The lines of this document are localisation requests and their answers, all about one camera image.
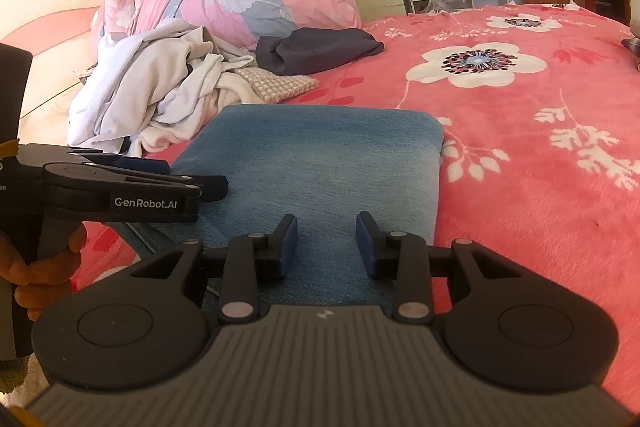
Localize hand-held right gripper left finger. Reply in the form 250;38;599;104
131;213;300;324

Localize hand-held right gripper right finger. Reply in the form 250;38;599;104
355;211;522;324

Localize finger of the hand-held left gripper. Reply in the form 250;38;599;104
69;148;172;178
124;174;230;204

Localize blue jeans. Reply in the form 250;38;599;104
122;104;446;308

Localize person's left hand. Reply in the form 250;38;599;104
0;224;89;323

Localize white sweatshirt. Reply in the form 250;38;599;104
67;27;131;148

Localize light grey hoodie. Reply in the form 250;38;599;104
97;19;256;142

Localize pink headboard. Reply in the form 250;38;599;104
0;6;108;118

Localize dark grey garment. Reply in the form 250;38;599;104
256;28;385;75

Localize red floral blanket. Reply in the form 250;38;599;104
65;2;640;413

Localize clear plastic bag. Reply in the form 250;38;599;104
425;0;473;14

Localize plaid cushion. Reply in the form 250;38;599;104
620;19;640;72

